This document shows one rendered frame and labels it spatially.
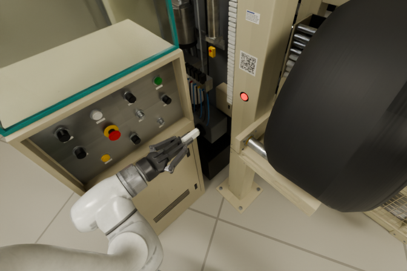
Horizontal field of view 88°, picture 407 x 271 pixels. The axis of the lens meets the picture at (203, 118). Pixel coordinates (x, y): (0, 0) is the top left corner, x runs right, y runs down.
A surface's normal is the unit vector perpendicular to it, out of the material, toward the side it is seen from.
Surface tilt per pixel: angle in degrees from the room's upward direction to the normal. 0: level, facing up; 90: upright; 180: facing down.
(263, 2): 90
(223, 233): 0
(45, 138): 90
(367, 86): 44
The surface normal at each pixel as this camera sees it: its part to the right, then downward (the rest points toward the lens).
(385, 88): -0.54, -0.11
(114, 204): 0.48, -0.29
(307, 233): -0.07, -0.66
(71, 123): 0.67, 0.53
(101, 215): 0.29, -0.14
